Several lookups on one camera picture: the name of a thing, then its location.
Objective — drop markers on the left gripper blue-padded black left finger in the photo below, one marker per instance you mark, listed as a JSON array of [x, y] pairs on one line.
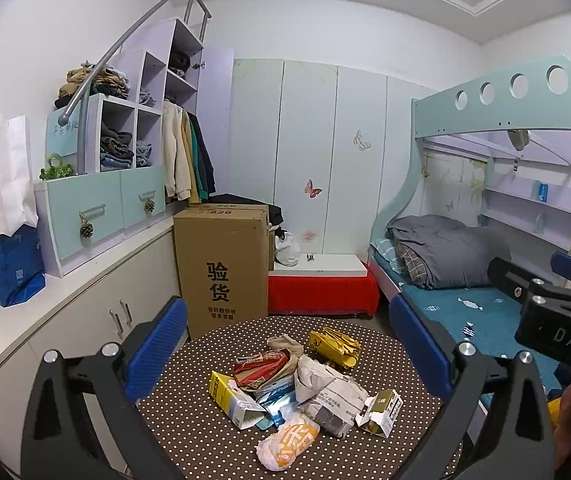
[[59, 437]]

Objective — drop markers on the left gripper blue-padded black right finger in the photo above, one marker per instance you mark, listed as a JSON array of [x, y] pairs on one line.
[[494, 421]]

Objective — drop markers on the small white green carton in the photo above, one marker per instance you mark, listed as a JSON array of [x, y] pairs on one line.
[[380, 413]]

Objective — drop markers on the yellow white milk carton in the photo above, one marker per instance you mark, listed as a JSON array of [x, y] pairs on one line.
[[240, 408]]

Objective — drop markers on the newspaper ball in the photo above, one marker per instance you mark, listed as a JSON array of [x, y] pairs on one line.
[[328, 397]]

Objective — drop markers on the yellow gold bag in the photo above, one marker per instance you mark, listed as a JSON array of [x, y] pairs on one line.
[[337, 347]]

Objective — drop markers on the red brown paper bag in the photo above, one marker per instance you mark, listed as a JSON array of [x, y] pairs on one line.
[[258, 372]]

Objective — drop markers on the orange white plastic wrapper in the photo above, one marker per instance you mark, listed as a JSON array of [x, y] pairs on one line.
[[280, 450]]

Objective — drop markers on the blue white packet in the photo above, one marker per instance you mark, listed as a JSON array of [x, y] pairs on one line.
[[277, 401]]

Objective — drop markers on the blue patterned bed sheet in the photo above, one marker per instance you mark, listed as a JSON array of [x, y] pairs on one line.
[[484, 315]]

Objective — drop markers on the folded grey duvet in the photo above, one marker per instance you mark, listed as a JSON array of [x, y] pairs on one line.
[[438, 252]]

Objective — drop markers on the brown polka-dot tablecloth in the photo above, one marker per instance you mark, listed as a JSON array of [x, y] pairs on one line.
[[203, 442]]

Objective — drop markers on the blue plastic bag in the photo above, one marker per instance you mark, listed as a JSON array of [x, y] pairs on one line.
[[21, 266]]

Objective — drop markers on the crumpled beige paper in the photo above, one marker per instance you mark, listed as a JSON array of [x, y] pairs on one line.
[[286, 342]]

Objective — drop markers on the red covered low bench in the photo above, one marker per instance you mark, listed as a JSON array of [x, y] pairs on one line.
[[324, 285]]

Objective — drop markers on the tall brown cardboard box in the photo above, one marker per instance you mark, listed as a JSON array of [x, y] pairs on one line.
[[223, 260]]

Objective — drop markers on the white paper shopping bag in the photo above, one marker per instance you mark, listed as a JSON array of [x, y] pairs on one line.
[[17, 198]]

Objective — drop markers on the purple stair shelf cabinet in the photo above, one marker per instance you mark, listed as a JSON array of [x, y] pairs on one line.
[[104, 178]]

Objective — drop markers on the white plastic bag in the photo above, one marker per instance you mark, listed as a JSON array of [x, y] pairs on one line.
[[286, 249]]

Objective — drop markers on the grey metal handrail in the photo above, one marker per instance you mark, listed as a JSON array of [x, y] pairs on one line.
[[82, 94]]

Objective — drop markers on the teal bunk bed frame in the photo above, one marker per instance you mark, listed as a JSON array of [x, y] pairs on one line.
[[534, 96]]

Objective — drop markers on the red butterfly wall sticker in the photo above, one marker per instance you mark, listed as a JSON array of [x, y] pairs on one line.
[[311, 191]]

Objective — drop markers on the hanging clothes on rail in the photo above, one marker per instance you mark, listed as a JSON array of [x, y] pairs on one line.
[[189, 174]]

